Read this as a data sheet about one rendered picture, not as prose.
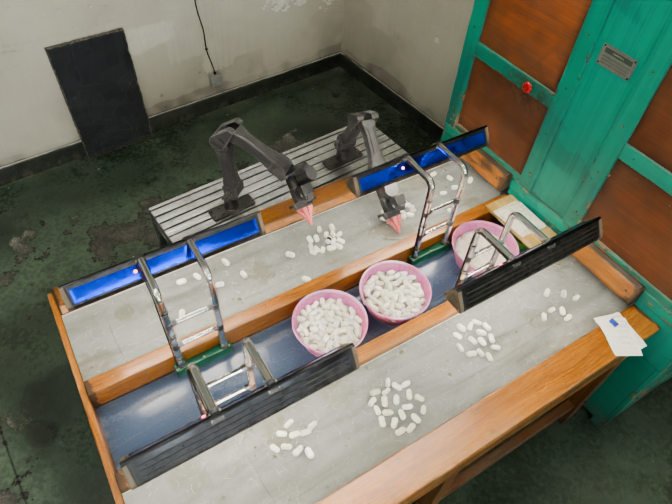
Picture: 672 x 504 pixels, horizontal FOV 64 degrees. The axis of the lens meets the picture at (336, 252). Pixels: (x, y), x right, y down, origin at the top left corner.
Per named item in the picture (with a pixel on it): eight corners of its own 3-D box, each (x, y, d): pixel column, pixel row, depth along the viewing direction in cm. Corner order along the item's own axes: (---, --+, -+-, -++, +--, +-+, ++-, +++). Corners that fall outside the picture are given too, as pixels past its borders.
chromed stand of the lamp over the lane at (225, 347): (159, 335, 190) (128, 254, 156) (212, 312, 198) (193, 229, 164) (178, 377, 180) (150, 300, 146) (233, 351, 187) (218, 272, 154)
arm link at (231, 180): (245, 191, 228) (232, 126, 204) (238, 201, 224) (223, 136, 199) (232, 188, 229) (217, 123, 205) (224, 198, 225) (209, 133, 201)
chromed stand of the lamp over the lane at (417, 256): (383, 237, 226) (398, 153, 192) (421, 220, 234) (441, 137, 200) (410, 267, 216) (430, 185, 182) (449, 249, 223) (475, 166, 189)
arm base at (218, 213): (255, 190, 230) (246, 181, 233) (213, 209, 222) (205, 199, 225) (256, 203, 236) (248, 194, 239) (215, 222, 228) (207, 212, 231)
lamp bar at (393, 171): (344, 184, 192) (345, 169, 187) (475, 134, 215) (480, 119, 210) (356, 198, 188) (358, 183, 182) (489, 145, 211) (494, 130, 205)
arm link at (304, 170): (320, 170, 206) (300, 146, 201) (312, 184, 201) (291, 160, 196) (300, 180, 214) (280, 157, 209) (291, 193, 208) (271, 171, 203)
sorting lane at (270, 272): (62, 319, 187) (60, 316, 186) (460, 160, 254) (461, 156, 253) (86, 388, 171) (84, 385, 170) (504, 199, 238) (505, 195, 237)
